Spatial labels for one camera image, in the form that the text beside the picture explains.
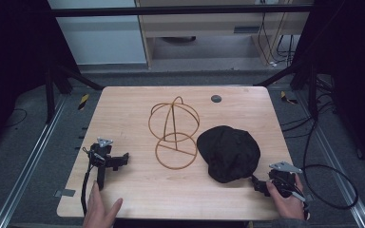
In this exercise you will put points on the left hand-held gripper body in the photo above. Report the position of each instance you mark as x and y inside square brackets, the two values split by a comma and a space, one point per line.
[101, 158]

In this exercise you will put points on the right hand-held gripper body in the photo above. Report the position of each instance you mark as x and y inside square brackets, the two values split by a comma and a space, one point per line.
[283, 180]

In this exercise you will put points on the black cap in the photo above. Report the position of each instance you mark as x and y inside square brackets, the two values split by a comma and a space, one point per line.
[228, 153]

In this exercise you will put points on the person's right hand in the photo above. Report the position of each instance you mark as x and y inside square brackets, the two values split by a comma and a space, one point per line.
[286, 205]

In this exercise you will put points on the person's left hand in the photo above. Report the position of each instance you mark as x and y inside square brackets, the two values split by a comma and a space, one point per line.
[99, 207]

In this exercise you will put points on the grey tape piece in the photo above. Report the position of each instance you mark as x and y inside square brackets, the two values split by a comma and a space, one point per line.
[65, 192]

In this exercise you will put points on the yellow black striped tape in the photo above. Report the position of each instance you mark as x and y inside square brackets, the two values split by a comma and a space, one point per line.
[286, 98]
[83, 101]

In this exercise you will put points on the black metal stand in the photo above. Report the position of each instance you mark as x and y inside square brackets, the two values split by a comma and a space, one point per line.
[52, 91]
[307, 85]

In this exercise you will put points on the grey round table grommet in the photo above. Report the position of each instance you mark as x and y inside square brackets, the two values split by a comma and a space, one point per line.
[216, 98]

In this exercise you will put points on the white cabinet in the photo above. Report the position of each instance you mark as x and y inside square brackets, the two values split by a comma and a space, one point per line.
[98, 38]

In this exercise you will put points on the metal floor rail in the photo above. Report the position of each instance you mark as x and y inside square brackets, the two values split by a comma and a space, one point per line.
[339, 164]
[28, 167]

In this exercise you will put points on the black horizontal frame bar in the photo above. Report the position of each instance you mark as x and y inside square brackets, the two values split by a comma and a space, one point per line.
[177, 10]

